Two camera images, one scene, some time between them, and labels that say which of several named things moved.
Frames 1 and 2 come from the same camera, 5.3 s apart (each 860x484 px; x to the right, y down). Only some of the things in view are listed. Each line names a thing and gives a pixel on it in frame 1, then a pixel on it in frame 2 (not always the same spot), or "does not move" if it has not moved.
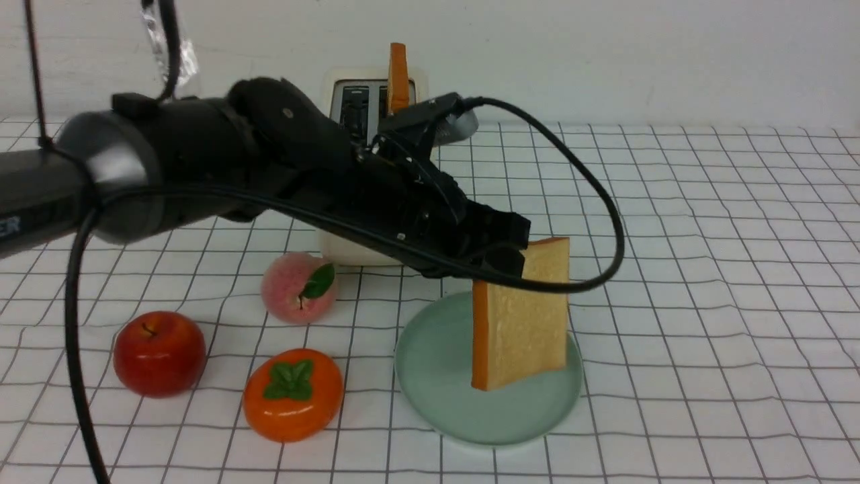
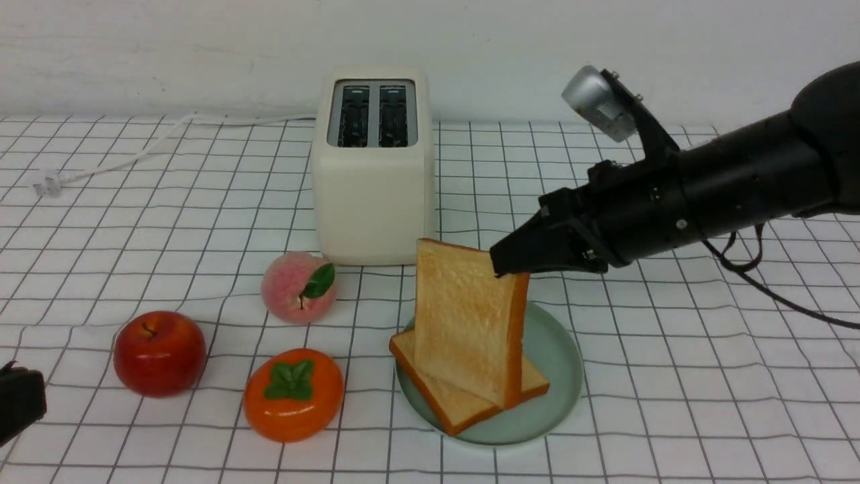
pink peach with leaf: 299,288 does not move
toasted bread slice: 398,88 → 469,322
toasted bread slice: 519,324 → 456,410
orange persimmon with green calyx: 293,395 does not move
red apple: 159,354 does not move
